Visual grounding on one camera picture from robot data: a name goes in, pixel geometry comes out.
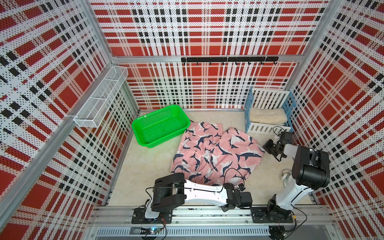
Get beige folded towel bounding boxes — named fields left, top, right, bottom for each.
left=250, top=108, right=288, bottom=125

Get white wire mesh shelf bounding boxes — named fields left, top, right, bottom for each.
left=74, top=66, right=128, bottom=129

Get aluminium front rail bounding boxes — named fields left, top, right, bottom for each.
left=89, top=205, right=336, bottom=227

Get green plastic basket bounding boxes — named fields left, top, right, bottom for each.
left=132, top=105, right=191, bottom=148

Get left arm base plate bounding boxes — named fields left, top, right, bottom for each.
left=131, top=208, right=173, bottom=224

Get black wall hook rail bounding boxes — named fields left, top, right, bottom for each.
left=181, top=56, right=279, bottom=64

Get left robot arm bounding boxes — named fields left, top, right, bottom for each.
left=144, top=173, right=253, bottom=219

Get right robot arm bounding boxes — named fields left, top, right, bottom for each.
left=263, top=132, right=331, bottom=219

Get green circuit board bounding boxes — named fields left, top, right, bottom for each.
left=140, top=227, right=162, bottom=235

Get pink shark print shorts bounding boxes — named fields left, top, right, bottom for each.
left=171, top=122, right=265, bottom=186

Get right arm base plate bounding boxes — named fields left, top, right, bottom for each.
left=251, top=207, right=294, bottom=224

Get blue white slatted crate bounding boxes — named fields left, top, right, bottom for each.
left=244, top=88, right=297, bottom=135

